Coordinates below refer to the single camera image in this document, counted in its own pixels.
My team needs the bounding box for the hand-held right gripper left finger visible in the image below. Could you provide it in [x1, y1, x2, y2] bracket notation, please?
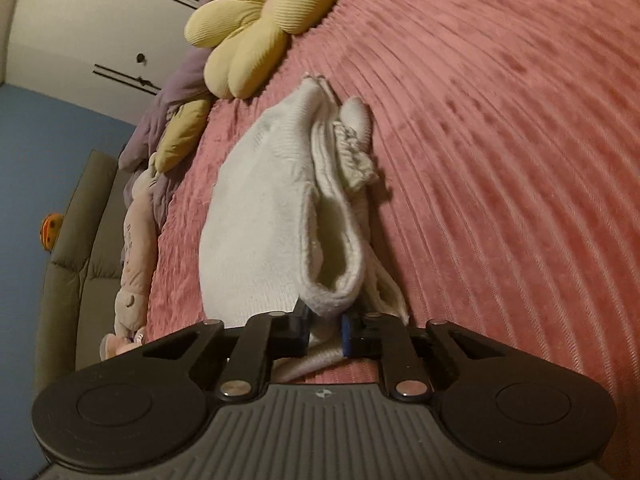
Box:
[142, 300, 313, 401]

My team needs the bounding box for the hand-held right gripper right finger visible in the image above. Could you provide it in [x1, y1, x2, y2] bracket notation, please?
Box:
[340, 310, 496, 403]

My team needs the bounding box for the white knit top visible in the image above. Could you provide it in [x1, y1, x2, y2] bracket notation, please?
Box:
[199, 74, 411, 383]

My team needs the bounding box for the yellow oval pillow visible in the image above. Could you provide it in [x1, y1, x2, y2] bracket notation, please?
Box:
[152, 97, 213, 173]

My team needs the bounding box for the pink ribbed blanket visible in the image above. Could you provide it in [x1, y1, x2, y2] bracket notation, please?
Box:
[145, 0, 640, 411]

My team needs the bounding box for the grey-green padded headboard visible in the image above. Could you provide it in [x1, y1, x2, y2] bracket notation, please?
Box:
[37, 149, 133, 396]

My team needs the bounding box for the purple duvet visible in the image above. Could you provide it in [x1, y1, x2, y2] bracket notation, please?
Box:
[119, 0, 223, 231]

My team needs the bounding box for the orange round toy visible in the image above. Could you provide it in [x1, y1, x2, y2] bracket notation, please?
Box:
[39, 212, 65, 252]

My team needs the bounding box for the yellow flower-shaped pillow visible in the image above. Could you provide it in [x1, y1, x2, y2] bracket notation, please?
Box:
[184, 0, 351, 100]

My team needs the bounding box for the white wardrobe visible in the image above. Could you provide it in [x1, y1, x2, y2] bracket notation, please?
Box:
[0, 0, 221, 106]

